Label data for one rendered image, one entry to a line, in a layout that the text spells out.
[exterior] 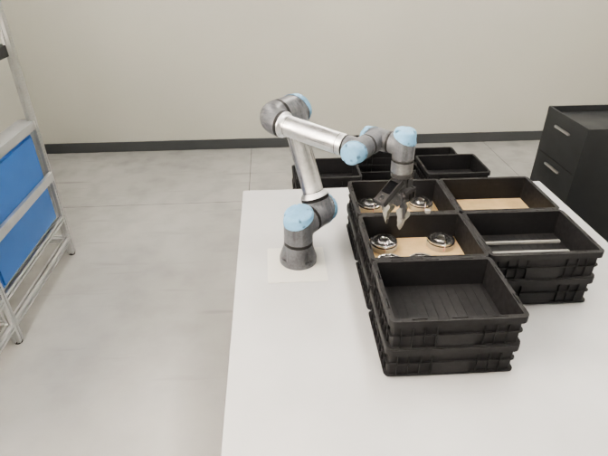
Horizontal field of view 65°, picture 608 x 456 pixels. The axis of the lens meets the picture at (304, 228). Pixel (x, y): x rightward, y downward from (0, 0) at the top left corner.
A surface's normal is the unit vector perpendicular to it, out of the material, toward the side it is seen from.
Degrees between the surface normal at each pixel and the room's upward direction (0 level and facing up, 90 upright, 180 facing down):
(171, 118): 90
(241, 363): 0
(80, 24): 90
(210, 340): 0
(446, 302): 0
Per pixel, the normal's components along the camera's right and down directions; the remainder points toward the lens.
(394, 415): 0.00, -0.85
